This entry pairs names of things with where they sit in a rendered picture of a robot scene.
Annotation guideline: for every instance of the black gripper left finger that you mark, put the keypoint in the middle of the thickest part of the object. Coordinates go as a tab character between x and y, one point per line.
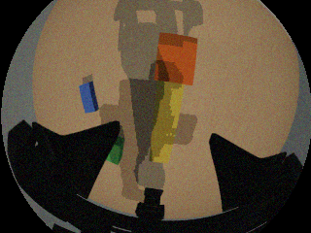
81	155

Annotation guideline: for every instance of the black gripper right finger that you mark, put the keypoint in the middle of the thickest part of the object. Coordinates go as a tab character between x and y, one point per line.
238	171

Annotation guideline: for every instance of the blue rectangular block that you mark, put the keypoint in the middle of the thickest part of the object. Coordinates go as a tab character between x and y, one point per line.
88	97

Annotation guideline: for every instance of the green block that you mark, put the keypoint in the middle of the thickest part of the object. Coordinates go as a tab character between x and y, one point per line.
116	152

